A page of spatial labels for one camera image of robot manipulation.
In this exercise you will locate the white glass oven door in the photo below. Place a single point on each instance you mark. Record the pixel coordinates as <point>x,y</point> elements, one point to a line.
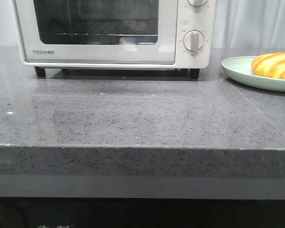
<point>32,15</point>

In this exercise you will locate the metal wire oven rack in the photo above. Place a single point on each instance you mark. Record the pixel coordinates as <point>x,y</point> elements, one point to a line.
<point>100,32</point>

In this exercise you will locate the yellow orange striped bread roll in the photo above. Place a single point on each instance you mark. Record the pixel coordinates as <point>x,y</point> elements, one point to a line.
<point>270,65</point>

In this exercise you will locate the lower white timer knob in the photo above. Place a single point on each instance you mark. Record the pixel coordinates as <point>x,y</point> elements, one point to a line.
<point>193,40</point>

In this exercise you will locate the white Toshiba toaster oven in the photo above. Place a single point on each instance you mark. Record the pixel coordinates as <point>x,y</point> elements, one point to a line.
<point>188,18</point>

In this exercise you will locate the light green plate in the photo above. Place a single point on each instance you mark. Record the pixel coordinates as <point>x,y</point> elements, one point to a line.
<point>240,70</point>

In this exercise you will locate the upper white temperature knob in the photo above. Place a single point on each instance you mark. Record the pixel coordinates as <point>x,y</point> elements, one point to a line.
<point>197,3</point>

